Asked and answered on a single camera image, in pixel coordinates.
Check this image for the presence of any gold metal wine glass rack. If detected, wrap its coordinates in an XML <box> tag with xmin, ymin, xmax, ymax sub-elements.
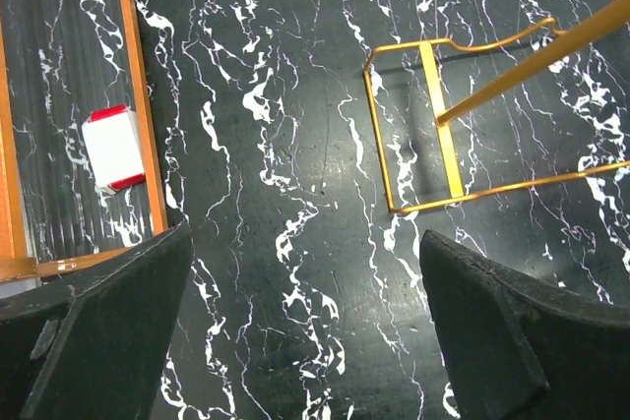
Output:
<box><xmin>362</xmin><ymin>0</ymin><xmax>629</xmax><ymax>214</ymax></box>

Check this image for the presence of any red white small box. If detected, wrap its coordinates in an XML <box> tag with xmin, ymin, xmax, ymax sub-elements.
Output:
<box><xmin>82</xmin><ymin>104</ymin><xmax>146</xmax><ymax>195</ymax></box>

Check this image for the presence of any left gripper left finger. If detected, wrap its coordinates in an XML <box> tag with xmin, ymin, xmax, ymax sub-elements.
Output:
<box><xmin>1</xmin><ymin>222</ymin><xmax>193</xmax><ymax>419</ymax></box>

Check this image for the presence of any orange wooden stepped shelf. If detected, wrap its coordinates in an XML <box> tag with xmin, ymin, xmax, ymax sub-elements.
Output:
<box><xmin>1</xmin><ymin>0</ymin><xmax>168</xmax><ymax>282</ymax></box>

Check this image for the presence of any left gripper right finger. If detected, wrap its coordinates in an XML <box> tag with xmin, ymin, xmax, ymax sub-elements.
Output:
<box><xmin>419</xmin><ymin>230</ymin><xmax>629</xmax><ymax>419</ymax></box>

